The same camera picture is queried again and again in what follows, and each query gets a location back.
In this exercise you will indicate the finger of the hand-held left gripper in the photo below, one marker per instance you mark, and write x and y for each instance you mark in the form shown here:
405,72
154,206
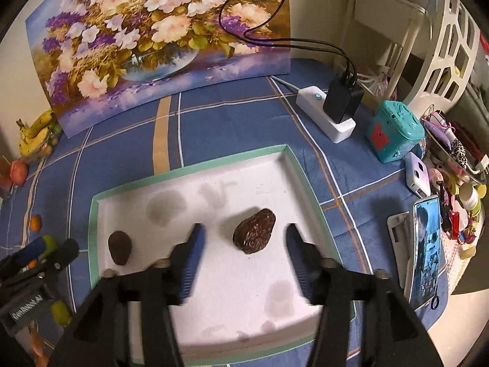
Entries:
32,250
65,254

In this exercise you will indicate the teal box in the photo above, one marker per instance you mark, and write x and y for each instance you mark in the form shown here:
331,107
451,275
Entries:
397,130

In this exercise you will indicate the bunch of bananas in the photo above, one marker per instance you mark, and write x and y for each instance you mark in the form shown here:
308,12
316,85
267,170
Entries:
32,137

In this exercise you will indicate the white tray with green rim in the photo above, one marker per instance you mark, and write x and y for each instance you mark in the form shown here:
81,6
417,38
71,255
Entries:
229,294

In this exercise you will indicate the black charger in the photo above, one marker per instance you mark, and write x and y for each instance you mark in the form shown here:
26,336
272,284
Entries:
340,101

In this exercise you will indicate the large brown scaly fruit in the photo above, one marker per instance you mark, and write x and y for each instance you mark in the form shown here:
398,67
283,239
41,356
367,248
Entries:
254,231

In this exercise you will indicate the person's left hand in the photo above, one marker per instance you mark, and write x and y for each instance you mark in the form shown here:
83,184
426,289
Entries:
38,342

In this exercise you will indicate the pink bouquet wrap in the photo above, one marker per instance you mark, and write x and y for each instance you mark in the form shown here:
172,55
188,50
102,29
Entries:
4,177

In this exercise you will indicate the small orange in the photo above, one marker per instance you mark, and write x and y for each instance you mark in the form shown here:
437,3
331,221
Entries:
35,222

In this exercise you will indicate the smartphone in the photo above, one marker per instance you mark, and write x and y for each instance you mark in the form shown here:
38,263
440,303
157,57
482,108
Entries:
424,248

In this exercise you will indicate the pink plastic bag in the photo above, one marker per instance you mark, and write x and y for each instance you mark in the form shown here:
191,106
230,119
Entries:
380,84

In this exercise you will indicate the pile of colourful trinkets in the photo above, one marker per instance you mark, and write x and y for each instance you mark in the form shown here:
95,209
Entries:
458,218

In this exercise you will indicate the blue plaid tablecloth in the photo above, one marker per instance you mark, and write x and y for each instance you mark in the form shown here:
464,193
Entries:
229,122

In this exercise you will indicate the white power strip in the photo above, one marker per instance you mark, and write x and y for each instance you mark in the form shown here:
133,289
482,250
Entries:
311,101

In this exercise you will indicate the small dark avocado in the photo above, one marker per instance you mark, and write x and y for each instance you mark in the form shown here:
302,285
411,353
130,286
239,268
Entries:
119,247

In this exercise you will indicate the yellow-green fruit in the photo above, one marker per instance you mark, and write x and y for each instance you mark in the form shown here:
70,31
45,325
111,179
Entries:
61,311

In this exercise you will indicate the white wooden rack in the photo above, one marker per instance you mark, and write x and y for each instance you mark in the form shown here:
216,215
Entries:
410,34

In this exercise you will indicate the white power bank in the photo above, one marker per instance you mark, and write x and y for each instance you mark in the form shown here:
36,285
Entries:
418,174

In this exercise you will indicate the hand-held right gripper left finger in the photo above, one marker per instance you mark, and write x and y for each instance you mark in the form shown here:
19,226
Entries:
193,260

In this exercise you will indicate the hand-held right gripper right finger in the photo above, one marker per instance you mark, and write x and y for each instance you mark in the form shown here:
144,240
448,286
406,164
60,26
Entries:
296,252

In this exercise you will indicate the floral painting poster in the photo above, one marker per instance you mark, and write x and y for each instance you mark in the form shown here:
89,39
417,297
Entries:
133,26

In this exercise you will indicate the red apple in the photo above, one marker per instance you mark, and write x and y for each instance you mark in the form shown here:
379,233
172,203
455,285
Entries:
19,171

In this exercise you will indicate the white lattice chair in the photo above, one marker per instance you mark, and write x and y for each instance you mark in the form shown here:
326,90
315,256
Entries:
439,65

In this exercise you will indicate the white phone stand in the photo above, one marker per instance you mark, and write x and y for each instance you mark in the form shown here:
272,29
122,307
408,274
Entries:
399,237

